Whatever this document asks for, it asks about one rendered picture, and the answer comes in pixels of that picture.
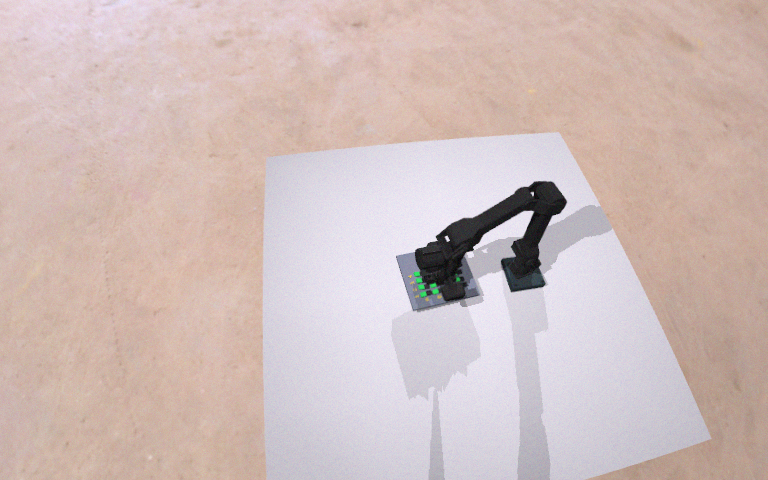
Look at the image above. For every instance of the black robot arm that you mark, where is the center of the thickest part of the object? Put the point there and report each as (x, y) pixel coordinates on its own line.
(467, 232)

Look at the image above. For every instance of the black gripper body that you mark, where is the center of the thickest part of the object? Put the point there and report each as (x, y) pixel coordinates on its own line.
(450, 291)

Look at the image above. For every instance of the grey switch panel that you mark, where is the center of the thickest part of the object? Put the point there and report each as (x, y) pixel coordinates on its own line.
(422, 295)

